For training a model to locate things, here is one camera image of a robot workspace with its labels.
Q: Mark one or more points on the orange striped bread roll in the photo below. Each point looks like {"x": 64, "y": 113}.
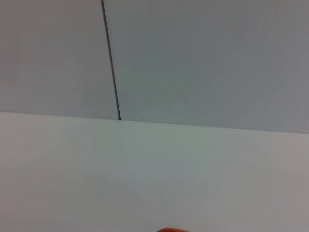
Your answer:
{"x": 173, "y": 230}

